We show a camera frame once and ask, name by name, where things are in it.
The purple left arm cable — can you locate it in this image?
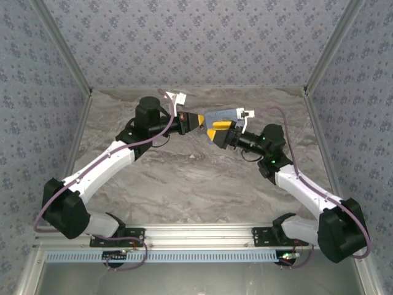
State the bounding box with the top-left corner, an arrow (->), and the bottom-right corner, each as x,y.
33,88 -> 176,234

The aluminium corner post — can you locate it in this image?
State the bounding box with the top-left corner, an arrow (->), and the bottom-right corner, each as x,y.
303,0 -> 367,96
29,0 -> 93,98

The small circuit board with LED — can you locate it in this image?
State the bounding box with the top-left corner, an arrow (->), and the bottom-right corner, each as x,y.
102,250 -> 127,266
277,251 -> 301,267

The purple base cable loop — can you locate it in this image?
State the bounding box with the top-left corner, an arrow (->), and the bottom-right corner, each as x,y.
91,234 -> 149,272
278,244 -> 316,270

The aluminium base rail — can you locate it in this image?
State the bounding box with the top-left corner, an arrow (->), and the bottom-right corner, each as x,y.
33,223 -> 323,250

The blue cartoon tin box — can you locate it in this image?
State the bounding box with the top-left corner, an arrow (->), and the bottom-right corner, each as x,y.
204,108 -> 245,132

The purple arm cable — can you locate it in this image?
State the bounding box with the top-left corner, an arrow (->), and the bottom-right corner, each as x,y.
254,106 -> 372,259
33,88 -> 176,234

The slotted grey cable duct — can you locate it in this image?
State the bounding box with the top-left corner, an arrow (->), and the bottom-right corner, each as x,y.
45,250 -> 300,264

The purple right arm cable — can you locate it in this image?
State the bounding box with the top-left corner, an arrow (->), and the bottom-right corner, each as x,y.
254,106 -> 372,259

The aluminium table side rail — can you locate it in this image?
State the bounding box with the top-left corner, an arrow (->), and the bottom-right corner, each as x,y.
303,90 -> 344,200
63,92 -> 93,185

